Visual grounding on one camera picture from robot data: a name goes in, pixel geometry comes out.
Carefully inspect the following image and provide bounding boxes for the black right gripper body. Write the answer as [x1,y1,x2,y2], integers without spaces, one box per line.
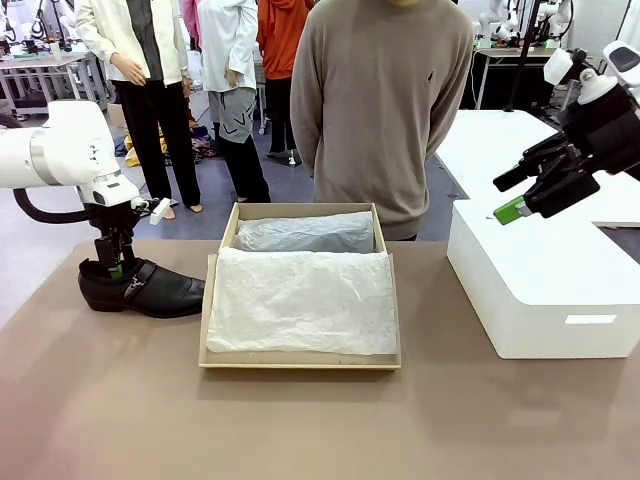
[564,83,640,175]

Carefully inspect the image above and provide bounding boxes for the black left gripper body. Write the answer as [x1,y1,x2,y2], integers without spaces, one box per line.
[88,201,151,247]

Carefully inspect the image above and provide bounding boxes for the black leather shoe metal buckle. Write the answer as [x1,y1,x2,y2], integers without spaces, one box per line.
[77,257,207,320]

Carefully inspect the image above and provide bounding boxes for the white tissue wrapping paper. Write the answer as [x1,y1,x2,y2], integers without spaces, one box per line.
[205,210,400,357]

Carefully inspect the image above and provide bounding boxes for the brown cardboard shoe box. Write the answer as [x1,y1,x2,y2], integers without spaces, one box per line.
[198,201,404,371]

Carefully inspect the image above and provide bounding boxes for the background cardboard box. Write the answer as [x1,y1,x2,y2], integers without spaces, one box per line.
[106,102,127,135]

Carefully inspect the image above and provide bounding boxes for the white table surface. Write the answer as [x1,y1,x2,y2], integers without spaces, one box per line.
[433,109,640,229]

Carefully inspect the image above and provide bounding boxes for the black draped background table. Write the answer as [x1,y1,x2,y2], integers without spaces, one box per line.
[472,42,557,111]

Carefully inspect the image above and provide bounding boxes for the white rounded platform block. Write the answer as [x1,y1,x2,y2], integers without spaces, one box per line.
[445,198,640,360]

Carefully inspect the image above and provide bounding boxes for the black tripod pole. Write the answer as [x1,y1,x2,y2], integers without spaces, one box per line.
[502,0,547,113]

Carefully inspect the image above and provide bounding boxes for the colourful clothes pile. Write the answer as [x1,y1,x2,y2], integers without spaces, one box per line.
[113,123,220,167]

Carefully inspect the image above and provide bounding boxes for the white label sticker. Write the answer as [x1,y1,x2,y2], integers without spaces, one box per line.
[565,314,618,327]

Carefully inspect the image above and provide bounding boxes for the person in beige sweater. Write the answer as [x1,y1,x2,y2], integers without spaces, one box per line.
[289,0,476,242]

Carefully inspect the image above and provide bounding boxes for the grey background work table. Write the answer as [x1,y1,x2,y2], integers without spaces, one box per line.
[0,51,112,120]

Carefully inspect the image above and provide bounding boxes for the dark mannequin stand base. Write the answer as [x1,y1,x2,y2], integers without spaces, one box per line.
[266,148,308,168]

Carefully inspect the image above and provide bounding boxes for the mannequin white shirt grey shorts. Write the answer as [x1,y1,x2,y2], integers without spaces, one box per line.
[196,0,274,204]

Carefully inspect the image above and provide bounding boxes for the pink hanging garment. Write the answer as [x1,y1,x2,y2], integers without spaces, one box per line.
[181,0,202,52]

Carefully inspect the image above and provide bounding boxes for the mannequin orange hoodie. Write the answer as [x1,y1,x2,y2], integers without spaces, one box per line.
[256,0,317,157]

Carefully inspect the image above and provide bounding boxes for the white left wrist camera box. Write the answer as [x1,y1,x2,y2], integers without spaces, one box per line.
[149,197,172,227]

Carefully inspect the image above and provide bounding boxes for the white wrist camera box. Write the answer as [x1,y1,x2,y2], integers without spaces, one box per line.
[149,197,172,227]
[543,48,575,85]

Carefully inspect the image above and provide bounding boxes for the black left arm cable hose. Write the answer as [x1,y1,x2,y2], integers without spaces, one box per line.
[12,187,104,225]

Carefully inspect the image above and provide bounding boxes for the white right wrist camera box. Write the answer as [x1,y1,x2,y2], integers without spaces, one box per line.
[543,48,575,85]

